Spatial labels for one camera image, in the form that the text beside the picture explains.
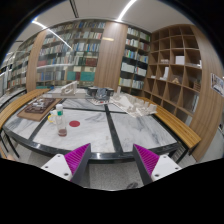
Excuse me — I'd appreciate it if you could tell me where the wooden bench left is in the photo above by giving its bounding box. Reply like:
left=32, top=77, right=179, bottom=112
left=0, top=89, right=48, bottom=130

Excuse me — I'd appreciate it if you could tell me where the tall bookshelf with books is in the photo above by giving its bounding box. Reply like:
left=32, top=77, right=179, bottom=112
left=36, top=19, right=106, bottom=88

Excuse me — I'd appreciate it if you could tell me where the brown framed model board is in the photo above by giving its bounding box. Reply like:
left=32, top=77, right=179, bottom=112
left=17, top=98, right=61, bottom=121

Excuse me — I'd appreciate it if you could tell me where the white architectural model right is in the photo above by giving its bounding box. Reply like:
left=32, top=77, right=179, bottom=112
left=110, top=92, right=157, bottom=118

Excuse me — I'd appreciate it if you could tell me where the wooden bench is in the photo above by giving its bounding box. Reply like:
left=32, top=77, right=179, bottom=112
left=134, top=95, right=202, bottom=164
left=0, top=89, right=48, bottom=130

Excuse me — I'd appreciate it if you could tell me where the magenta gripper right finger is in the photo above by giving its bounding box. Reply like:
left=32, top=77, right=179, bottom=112
left=132, top=143, right=183, bottom=186

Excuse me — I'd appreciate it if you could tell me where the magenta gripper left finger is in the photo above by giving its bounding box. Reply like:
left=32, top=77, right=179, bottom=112
left=40, top=142, right=92, bottom=186

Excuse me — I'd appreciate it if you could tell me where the white architectural model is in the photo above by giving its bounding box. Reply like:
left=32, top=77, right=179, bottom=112
left=44, top=81, right=86, bottom=99
left=110, top=92, right=157, bottom=118

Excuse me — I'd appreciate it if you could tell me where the wooden cubby shelf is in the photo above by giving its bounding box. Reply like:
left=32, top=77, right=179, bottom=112
left=142, top=25, right=202, bottom=125

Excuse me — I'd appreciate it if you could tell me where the wooden bench right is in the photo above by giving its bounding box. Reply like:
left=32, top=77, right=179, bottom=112
left=134, top=95, right=202, bottom=164

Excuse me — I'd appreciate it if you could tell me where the dark architectural model centre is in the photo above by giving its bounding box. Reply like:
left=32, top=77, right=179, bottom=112
left=87, top=86, right=114, bottom=101

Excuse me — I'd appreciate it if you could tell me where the white architectural model left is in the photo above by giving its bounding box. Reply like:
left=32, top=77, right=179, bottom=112
left=44, top=81, right=86, bottom=99

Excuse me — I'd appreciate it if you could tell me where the wall poster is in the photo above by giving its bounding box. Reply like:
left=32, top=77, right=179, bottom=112
left=211, top=73, right=224, bottom=97

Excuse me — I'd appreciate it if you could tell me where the red round coaster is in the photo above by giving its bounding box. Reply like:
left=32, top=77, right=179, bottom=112
left=69, top=120, right=80, bottom=127

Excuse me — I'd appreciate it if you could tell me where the clear plastic water bottle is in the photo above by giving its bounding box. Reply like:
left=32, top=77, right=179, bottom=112
left=56, top=104, right=67, bottom=137

